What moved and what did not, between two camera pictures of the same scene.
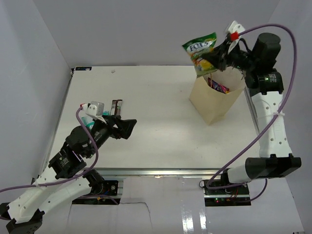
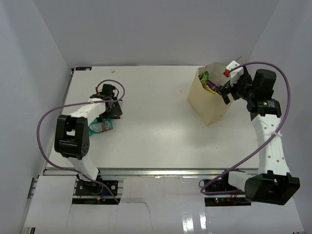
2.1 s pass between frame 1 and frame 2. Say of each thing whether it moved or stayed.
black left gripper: moved
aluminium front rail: stayed
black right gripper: moved
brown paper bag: stayed
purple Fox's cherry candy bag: stayed
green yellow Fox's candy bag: moved
